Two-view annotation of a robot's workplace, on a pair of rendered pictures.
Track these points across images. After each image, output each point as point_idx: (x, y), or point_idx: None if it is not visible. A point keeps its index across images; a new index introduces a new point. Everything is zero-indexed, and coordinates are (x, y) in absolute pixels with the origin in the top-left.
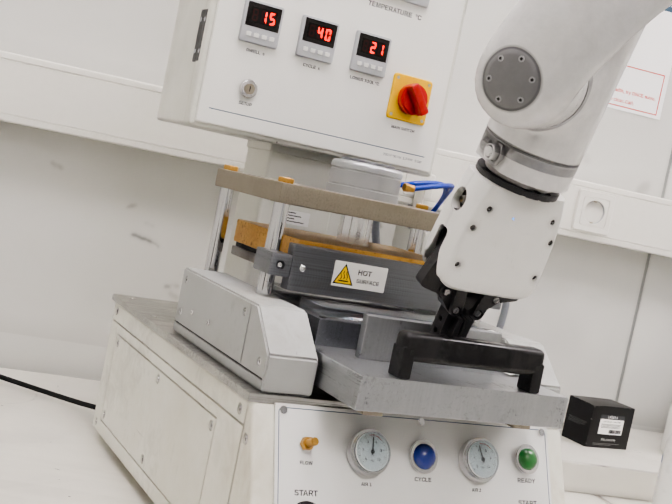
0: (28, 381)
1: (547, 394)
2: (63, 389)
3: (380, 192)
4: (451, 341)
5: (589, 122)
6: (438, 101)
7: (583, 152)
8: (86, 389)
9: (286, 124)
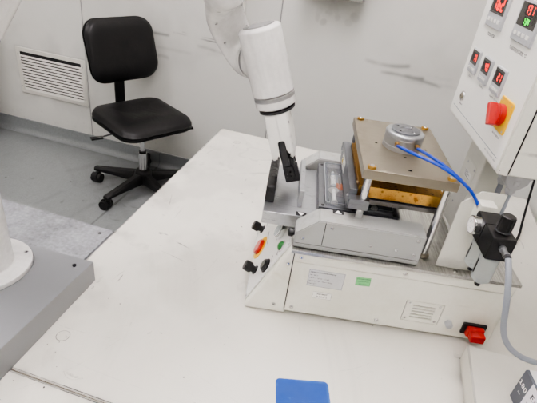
0: (528, 257)
1: (265, 205)
2: (525, 265)
3: (383, 139)
4: (271, 164)
5: (248, 78)
6: (514, 120)
7: (253, 92)
8: (535, 274)
9: (465, 117)
